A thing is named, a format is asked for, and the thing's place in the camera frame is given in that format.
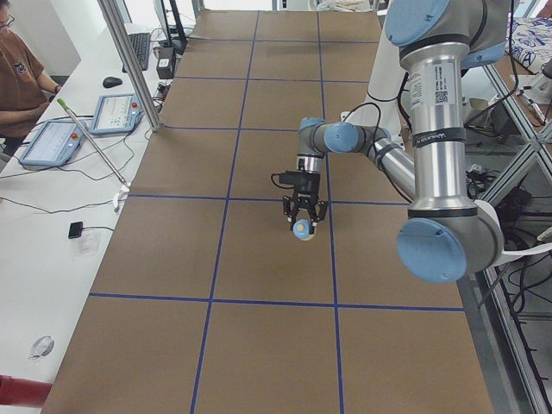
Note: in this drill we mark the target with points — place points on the white camera pedestal column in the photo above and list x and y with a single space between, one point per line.
382 90

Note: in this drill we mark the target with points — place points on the green handled reacher stick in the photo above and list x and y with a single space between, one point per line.
88 136

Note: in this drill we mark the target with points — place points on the black keyboard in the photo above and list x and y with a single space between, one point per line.
140 42

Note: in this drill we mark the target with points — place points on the person in brown shirt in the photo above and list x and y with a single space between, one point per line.
23 85

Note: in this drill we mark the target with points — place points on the near blue teach pendant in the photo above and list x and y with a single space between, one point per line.
53 145

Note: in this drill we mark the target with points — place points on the aluminium frame post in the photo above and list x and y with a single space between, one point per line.
113 18

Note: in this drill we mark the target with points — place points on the black white box device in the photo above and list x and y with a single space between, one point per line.
166 62

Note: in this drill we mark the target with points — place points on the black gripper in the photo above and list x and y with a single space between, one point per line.
307 185

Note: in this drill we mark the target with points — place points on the far blue teach pendant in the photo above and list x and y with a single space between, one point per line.
116 114

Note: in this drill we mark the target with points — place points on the white plastic chair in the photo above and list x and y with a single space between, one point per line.
505 256

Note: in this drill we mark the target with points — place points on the blue teach pendant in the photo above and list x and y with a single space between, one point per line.
116 114
53 145

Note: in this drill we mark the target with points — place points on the small black square device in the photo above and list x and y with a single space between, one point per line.
75 230

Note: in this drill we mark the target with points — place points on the black computer mouse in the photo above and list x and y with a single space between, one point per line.
110 82

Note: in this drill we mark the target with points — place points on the light blue call bell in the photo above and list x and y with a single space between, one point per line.
304 230

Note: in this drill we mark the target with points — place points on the clear tape roll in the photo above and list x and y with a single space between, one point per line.
42 347

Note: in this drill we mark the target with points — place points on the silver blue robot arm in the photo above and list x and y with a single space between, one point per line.
447 235

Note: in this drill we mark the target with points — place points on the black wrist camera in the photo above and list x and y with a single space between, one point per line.
288 179

